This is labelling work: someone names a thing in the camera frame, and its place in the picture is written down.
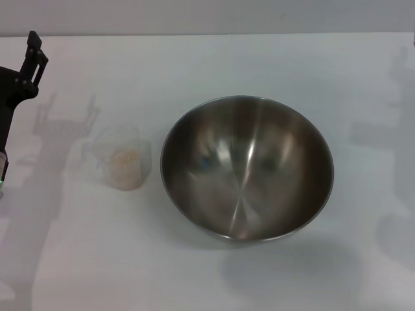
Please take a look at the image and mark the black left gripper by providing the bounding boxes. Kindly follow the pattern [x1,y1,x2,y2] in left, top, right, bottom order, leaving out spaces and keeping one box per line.
[0,30,49,154]

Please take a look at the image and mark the white rice grains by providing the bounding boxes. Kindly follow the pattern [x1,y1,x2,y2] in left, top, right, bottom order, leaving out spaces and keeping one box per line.
[110,147,144,190]

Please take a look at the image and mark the clear plastic measuring cup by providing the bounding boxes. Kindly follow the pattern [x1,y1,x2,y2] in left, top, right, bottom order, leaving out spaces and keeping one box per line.
[82,125,152,191]

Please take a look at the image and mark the stainless steel mixing bowl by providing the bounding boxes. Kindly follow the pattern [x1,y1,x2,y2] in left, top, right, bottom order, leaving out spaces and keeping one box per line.
[160,95,335,249]

